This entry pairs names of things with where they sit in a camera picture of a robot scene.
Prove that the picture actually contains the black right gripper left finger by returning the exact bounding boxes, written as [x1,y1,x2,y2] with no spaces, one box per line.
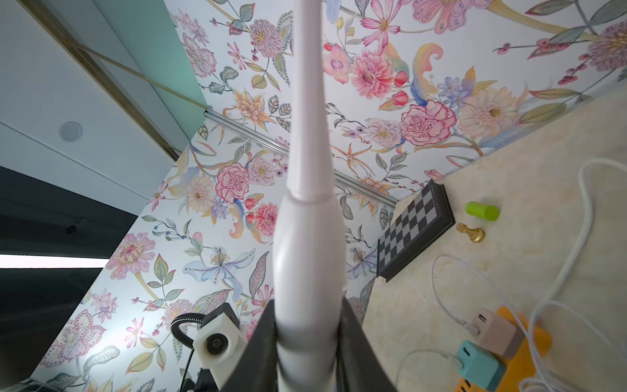
[220,300,279,392]

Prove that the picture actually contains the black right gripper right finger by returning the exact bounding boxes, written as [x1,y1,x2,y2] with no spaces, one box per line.
[336,298,397,392]

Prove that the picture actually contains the teal usb wall charger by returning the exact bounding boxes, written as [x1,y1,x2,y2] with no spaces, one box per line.
[456,341,506,391]

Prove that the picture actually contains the pink usb wall charger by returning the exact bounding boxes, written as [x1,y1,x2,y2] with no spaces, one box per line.
[472,308,525,359]

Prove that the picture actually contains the orange power strip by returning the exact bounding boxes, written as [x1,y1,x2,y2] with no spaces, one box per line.
[455,306,536,391]

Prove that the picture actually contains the black white folding chessboard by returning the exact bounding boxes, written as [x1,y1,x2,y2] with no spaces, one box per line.
[377,181,456,281]

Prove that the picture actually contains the gold chess pawn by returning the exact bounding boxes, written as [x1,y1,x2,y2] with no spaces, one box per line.
[456,223,485,243]

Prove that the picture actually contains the green cylinder block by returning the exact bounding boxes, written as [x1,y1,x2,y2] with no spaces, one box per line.
[465,202,501,221]

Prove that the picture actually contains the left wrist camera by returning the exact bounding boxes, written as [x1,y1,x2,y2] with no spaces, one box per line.
[171,303,248,391]

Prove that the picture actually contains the white power strip cord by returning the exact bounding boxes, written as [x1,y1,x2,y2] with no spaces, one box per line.
[531,157,627,392]

